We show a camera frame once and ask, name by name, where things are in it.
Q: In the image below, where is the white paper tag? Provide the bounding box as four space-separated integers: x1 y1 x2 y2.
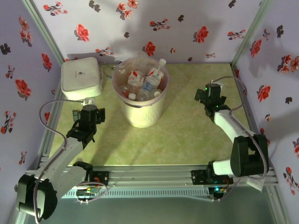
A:
248 176 266 192

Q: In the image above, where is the white square lidded box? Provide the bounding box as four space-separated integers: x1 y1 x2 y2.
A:
61 57 105 100

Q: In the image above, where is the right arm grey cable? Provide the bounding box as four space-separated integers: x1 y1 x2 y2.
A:
211 76 269 203

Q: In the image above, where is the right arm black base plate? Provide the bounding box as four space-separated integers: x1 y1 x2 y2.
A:
191 169 234 186

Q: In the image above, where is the white slotted cable duct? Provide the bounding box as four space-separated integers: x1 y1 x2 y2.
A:
60 188 210 199

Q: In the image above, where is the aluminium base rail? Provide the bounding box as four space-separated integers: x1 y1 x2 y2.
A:
23 166 278 187

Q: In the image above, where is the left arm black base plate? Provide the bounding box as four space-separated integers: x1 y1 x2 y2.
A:
67 171 109 187

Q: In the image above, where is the left arm grey cable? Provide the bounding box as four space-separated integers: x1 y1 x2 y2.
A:
32 99 109 224

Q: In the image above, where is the white ribbed plastic bin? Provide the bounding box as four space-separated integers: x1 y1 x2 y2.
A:
112 57 170 128

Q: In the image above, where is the aluminium frame post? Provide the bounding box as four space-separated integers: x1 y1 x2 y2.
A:
21 0 67 63
230 0 274 65

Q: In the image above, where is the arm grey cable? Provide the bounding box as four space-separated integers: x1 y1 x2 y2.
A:
32 99 109 224
211 76 269 203

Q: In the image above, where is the small circuit board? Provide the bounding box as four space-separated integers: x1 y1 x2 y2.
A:
76 188 99 204
209 186 228 201

